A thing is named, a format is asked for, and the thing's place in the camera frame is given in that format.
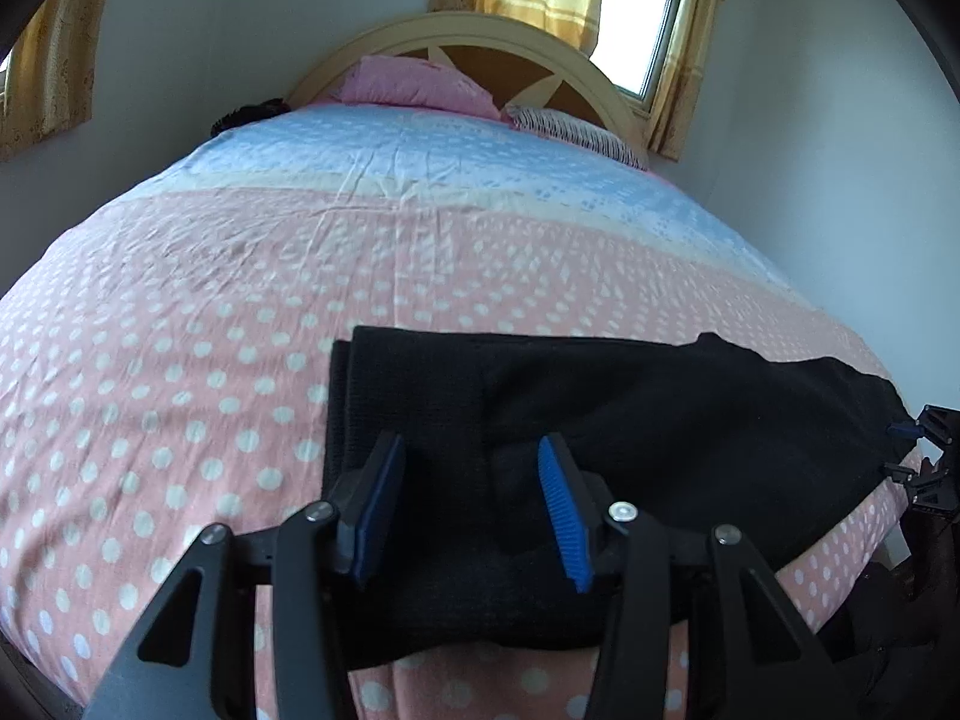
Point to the black pants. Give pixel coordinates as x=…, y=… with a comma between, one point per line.
x=675, y=420

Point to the dark cloth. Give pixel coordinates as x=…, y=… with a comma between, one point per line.
x=244, y=118

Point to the bed with polka-dot sheet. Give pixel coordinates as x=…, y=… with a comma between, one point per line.
x=225, y=277

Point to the pink pillow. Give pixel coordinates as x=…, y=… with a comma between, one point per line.
x=409, y=82

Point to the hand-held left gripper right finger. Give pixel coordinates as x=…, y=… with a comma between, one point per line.
x=559, y=511

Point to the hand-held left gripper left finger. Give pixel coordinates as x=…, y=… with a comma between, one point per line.
x=376, y=501

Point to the cream wooden headboard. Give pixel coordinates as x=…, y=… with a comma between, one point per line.
x=480, y=37

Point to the person's dark clothing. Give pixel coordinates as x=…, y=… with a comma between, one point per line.
x=892, y=652

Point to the striped pillow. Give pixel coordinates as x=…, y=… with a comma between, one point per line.
x=577, y=131

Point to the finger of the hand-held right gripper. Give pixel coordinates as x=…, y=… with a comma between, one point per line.
x=941, y=426
x=934, y=491

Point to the bright window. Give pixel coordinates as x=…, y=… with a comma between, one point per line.
x=637, y=15
x=4, y=86

